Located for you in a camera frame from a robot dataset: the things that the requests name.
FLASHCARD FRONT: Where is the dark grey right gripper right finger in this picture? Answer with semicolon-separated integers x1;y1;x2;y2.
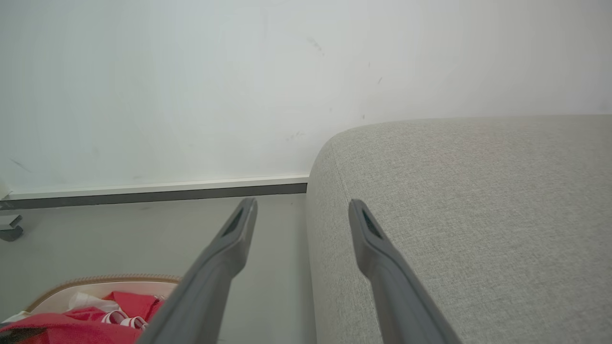
348;199;462;344

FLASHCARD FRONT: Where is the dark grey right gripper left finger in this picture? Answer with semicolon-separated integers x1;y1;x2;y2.
136;197;258;344

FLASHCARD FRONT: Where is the beige laundry basket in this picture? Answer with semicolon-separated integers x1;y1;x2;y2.
23;274;183;315

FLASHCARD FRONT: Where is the light grey fabric sofa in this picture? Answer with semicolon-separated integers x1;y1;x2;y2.
305;114;612;344

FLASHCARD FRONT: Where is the white and grey baseboard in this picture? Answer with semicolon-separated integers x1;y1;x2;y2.
0;175;309;210

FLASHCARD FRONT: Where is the white cloth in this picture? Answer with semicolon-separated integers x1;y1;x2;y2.
0;292;119;323

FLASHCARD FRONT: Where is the red and white garment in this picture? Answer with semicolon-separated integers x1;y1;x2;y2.
0;291;165;344

